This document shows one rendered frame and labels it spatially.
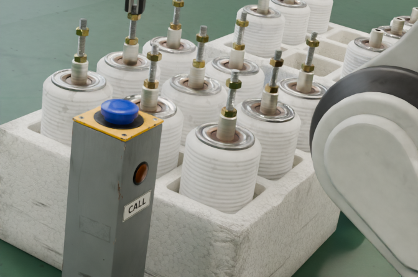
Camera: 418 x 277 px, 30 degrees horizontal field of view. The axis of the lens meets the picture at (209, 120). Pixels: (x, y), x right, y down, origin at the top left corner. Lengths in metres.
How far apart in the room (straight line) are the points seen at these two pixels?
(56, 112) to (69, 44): 0.93
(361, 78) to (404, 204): 0.11
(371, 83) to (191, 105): 0.47
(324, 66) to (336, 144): 0.92
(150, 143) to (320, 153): 0.23
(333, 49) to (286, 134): 0.66
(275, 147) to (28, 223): 0.36
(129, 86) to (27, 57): 0.76
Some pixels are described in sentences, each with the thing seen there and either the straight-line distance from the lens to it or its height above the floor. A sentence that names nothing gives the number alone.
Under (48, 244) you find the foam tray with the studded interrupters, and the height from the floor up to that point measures 0.03.
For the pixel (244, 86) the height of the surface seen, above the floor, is 0.24.
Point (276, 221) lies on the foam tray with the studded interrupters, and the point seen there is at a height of 0.15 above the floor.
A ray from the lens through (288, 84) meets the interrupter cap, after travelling 1.18.
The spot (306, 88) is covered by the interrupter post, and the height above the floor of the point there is 0.26.
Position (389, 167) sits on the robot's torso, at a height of 0.40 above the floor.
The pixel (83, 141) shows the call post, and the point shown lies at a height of 0.29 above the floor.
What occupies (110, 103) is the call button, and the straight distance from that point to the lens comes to 0.83.
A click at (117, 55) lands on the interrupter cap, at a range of 1.20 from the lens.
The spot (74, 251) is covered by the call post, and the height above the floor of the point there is 0.15.
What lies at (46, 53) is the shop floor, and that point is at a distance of 1.92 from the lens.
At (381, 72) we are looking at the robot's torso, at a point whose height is 0.46.
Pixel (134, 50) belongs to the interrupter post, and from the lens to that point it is 1.17.
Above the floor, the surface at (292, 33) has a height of 0.20.
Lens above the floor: 0.66
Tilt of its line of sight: 24 degrees down
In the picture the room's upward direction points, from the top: 9 degrees clockwise
